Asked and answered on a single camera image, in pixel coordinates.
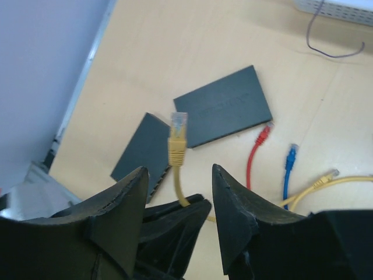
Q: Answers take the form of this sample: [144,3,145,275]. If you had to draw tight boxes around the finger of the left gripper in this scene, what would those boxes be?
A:
[135,194,212,279]

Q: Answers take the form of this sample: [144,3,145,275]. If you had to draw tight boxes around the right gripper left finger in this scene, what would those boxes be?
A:
[1,167,148,279]

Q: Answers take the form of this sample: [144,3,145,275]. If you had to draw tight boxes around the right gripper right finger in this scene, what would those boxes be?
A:
[212,164,372,279]

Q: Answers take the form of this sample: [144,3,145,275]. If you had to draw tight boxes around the yellow ethernet cable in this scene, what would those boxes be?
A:
[167,111,218,223]
[279,168,373,211]

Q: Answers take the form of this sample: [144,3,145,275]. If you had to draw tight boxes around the white plastic basket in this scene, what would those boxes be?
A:
[293,0,373,26]

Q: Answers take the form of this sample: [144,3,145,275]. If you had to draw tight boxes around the black network switch lower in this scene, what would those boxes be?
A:
[111,113,170,203]

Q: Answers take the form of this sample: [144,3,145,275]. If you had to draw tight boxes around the black network switch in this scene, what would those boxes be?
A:
[111,113,170,203]
[174,65,273,148]

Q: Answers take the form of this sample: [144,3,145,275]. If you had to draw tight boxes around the blue ethernet cable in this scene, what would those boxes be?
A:
[283,143,300,211]

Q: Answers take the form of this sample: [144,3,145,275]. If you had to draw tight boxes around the red ethernet cable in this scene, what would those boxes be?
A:
[246,122,275,190]

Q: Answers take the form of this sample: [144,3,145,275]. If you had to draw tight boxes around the black network switch upper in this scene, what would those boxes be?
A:
[174,65,273,148]

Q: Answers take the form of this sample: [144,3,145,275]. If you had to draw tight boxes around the aluminium frame rail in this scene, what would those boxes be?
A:
[1,1,115,220]

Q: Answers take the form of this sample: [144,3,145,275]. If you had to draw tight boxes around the tangled colourful wires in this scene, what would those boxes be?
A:
[306,0,365,58]

